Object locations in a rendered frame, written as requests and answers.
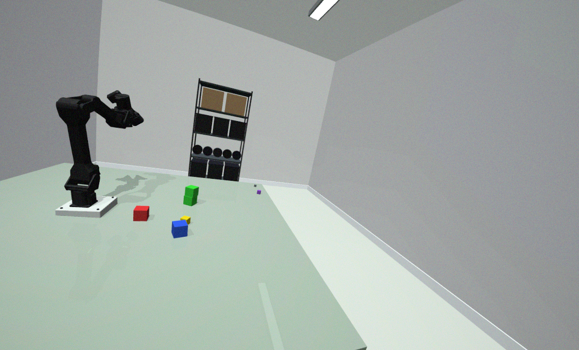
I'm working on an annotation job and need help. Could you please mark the green block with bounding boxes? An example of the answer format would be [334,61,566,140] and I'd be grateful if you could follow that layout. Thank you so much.
[185,185,199,198]
[183,195,197,206]

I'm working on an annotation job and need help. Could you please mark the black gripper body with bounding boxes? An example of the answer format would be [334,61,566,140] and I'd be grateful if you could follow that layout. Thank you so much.
[107,90,144,126]

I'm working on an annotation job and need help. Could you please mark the red block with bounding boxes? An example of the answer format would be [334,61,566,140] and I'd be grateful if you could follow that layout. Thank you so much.
[133,206,149,222]

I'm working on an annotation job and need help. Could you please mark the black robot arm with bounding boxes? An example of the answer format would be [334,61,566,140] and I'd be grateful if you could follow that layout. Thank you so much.
[56,94,134,208]

